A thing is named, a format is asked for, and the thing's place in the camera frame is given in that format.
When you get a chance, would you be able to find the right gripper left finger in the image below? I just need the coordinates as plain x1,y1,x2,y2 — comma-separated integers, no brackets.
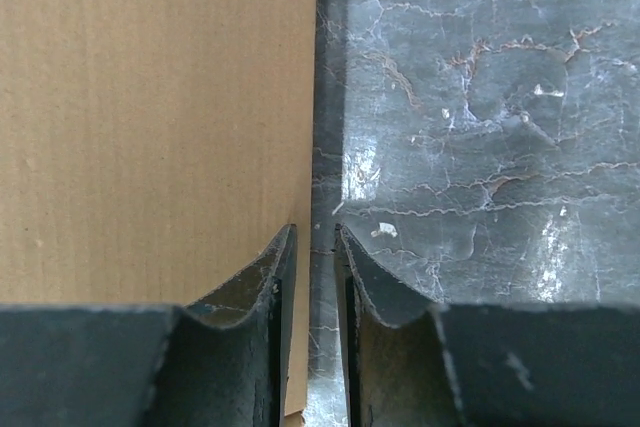
1,225,297,426

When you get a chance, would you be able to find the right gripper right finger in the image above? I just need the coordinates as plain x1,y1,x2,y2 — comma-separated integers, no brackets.
334,226,639,426

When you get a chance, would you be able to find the brown cardboard box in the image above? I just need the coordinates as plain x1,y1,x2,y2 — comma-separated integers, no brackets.
1,0,316,417

